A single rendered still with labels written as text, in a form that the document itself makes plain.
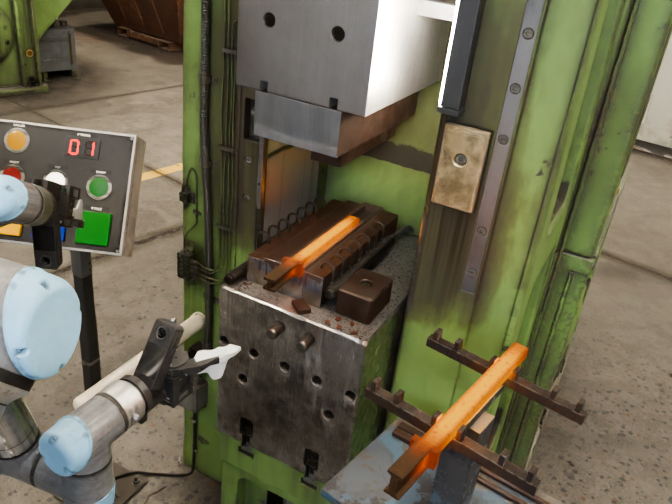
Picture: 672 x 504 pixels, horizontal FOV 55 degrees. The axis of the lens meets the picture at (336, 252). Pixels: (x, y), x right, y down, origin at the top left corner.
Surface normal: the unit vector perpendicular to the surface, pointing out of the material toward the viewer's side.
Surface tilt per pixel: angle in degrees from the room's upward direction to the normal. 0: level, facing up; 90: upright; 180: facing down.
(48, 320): 85
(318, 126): 90
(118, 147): 60
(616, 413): 0
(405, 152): 90
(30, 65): 90
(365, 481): 0
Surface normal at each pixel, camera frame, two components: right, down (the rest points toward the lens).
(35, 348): 0.97, 0.13
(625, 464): 0.11, -0.87
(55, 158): 0.00, -0.04
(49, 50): 0.69, 0.40
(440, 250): -0.47, 0.37
